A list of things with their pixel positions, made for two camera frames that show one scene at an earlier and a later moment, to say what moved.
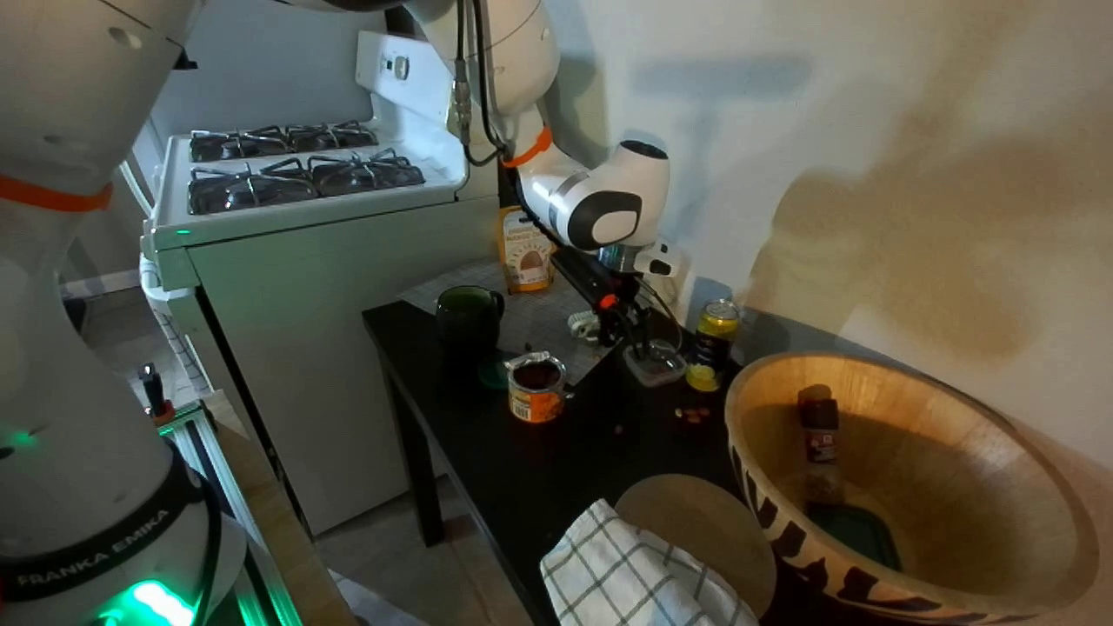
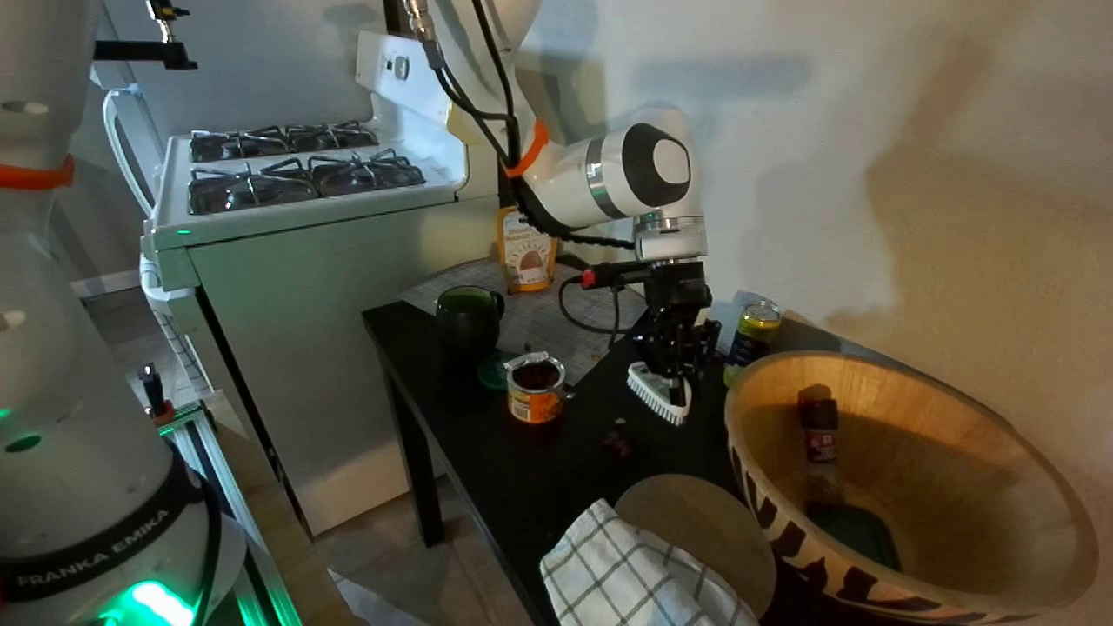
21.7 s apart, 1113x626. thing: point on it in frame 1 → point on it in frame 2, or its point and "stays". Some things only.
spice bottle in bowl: [818, 444] stays
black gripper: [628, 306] → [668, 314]
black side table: [619, 432] stays
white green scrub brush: [584, 326] → [661, 393]
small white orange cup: [534, 386] stays
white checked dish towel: [600, 571] stays
